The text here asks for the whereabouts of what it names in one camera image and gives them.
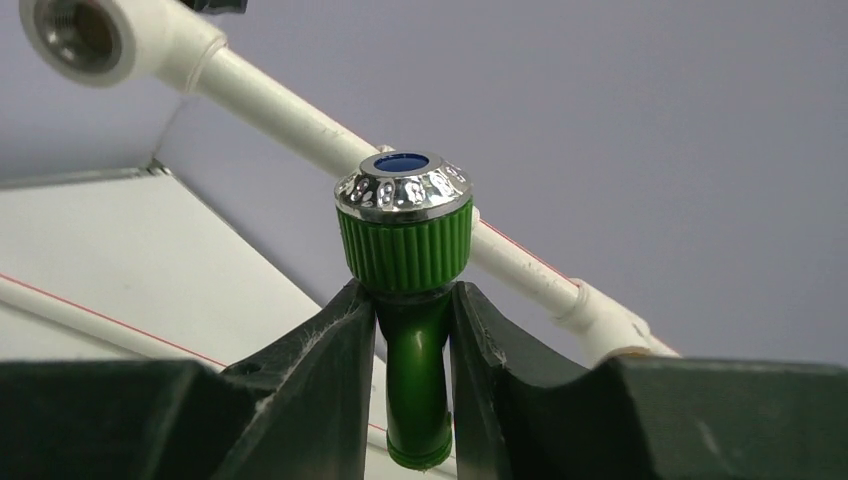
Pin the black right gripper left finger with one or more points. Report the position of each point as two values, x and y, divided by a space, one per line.
296 409

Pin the green water faucet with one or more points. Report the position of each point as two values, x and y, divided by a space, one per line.
406 220

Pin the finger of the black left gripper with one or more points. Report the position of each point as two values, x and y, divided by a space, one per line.
217 7

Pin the white PVC pipe frame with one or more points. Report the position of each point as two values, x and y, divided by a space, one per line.
101 44

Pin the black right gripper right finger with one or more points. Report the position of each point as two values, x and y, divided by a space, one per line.
523 411

